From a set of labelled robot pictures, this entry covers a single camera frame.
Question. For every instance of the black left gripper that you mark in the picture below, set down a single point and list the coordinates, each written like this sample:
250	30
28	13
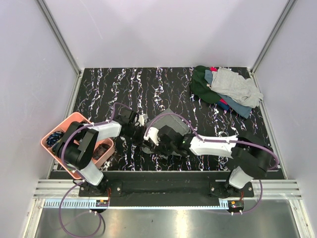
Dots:
140	139

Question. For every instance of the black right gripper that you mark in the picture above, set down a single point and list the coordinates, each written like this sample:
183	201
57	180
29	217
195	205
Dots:
158	148

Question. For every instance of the grey cloth napkin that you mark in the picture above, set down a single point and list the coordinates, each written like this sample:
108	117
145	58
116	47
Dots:
166	124

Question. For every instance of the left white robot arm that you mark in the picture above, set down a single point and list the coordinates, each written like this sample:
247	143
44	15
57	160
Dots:
76	147

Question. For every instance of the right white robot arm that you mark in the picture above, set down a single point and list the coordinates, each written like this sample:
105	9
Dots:
252	159

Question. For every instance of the dark brown rolled item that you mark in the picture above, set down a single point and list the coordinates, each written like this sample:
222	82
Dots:
100	150

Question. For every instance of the dark green garment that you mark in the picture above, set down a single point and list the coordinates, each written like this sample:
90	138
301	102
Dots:
200	85

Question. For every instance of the blue garment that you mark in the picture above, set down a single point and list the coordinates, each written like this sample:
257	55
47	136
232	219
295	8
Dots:
243	111

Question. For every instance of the blue patterned rolled sock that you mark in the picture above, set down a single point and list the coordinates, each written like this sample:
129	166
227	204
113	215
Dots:
54	138

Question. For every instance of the light grey shirt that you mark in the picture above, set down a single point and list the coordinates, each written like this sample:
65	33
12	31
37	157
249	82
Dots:
242	91

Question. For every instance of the pink compartment tray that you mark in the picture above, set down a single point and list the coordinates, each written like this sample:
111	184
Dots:
62	127

